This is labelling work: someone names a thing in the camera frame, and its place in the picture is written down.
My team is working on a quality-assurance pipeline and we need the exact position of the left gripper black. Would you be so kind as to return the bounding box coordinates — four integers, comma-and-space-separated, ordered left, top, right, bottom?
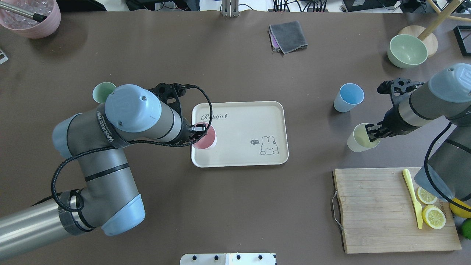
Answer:
177, 115, 207, 145

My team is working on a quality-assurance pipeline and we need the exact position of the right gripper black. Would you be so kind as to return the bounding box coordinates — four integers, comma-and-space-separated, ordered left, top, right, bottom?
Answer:
365, 107, 405, 142

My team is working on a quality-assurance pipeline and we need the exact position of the pink cup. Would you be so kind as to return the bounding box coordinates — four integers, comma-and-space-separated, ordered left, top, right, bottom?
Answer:
192, 122, 217, 150

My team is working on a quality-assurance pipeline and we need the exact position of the pale yellow cup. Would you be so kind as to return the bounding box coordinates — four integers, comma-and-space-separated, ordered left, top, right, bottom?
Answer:
347, 123, 380, 152

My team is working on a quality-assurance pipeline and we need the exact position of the blue cup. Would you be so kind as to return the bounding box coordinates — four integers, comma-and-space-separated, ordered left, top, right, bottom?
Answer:
333, 83, 365, 113

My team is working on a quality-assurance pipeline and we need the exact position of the green cup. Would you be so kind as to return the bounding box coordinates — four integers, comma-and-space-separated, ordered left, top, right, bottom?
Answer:
92, 82, 116, 104

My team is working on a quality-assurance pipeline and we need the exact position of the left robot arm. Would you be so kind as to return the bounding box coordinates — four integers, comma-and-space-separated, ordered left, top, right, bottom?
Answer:
1, 83, 210, 260

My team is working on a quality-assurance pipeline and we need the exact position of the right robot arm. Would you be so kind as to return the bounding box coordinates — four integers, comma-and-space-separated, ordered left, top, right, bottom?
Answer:
364, 63, 471, 204

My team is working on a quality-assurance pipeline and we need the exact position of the cream rabbit tray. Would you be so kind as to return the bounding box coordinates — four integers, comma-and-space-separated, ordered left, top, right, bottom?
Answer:
191, 101, 289, 168

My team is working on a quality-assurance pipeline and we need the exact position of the black mirror tray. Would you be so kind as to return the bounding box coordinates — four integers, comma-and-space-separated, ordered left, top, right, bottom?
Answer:
453, 25, 471, 56

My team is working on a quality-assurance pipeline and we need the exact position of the yellow plastic knife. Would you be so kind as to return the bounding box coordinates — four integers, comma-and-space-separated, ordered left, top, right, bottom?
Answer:
402, 168, 424, 229

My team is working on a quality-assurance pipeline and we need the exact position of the wooden cutting board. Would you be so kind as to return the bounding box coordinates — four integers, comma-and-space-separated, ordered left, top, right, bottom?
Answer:
333, 167, 461, 254

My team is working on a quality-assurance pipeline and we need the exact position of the lemon half left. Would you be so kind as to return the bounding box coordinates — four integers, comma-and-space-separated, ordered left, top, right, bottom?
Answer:
417, 186, 438, 205

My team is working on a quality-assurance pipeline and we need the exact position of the lemon half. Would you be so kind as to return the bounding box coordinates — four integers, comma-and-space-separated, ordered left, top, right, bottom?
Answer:
422, 205, 446, 229
417, 186, 438, 205

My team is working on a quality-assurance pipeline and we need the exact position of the green bowl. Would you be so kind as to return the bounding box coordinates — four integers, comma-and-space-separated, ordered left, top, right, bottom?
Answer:
387, 35, 428, 69

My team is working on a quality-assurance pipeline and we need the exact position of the lemon half right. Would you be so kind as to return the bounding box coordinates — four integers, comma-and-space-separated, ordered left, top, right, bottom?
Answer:
422, 205, 446, 229

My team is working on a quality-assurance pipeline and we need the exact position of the wooden cup tree stand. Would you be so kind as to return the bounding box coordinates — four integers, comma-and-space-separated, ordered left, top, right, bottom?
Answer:
399, 0, 470, 58

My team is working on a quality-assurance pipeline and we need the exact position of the whole lemon left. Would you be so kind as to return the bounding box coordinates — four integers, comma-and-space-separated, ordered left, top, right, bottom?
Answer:
449, 198, 471, 219

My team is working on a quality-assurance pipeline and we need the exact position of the grey folded cloth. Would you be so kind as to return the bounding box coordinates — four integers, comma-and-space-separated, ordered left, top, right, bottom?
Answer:
269, 21, 308, 55

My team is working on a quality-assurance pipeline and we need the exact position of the green lime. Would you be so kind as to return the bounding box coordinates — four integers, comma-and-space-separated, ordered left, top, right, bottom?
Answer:
461, 218, 471, 240

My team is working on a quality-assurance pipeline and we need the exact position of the metal muddler in bowl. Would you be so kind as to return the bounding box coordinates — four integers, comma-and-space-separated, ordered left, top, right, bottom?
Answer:
0, 1, 47, 22

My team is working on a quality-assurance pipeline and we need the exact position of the pink bowl with ice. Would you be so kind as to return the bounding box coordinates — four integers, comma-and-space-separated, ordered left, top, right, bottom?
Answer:
0, 0, 61, 39

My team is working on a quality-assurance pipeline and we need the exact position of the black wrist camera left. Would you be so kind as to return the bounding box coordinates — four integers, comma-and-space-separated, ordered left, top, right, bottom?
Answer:
148, 83, 186, 116

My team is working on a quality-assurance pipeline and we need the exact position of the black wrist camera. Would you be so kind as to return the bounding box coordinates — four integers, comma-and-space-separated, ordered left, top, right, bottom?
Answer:
377, 77, 425, 107
148, 83, 186, 116

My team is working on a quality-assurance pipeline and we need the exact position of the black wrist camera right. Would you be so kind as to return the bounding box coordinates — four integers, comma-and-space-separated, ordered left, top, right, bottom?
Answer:
377, 77, 425, 107

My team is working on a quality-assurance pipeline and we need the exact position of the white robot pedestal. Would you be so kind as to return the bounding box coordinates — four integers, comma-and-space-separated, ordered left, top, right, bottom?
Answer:
180, 252, 277, 265

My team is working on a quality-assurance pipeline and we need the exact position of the aluminium frame post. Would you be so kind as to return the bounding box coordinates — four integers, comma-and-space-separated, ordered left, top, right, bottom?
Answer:
221, 0, 239, 17

